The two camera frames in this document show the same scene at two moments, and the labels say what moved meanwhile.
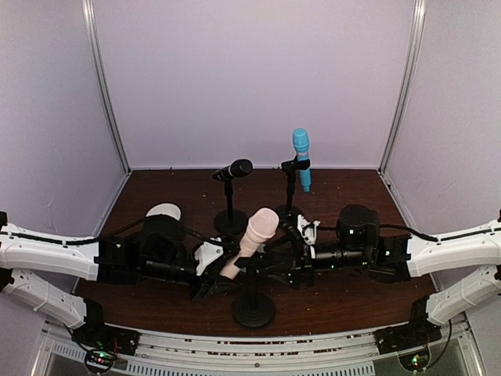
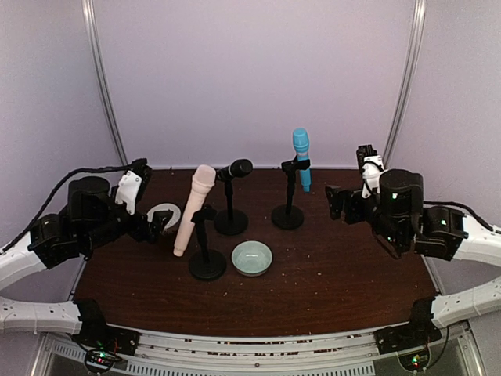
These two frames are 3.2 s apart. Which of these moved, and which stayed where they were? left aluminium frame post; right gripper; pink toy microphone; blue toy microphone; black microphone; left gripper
Moved: left gripper; pink toy microphone; right gripper
Stayed: black microphone; blue toy microphone; left aluminium frame post
